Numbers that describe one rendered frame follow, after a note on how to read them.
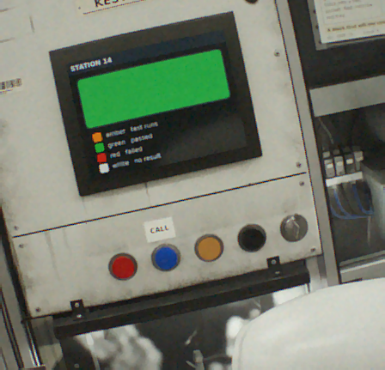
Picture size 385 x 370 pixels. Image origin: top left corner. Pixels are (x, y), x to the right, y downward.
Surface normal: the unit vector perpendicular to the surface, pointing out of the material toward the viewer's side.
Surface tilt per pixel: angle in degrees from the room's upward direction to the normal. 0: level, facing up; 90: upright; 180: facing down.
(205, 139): 90
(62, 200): 90
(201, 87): 90
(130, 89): 90
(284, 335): 41
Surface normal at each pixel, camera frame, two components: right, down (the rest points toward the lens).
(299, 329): -0.36, -0.57
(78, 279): 0.11, 0.20
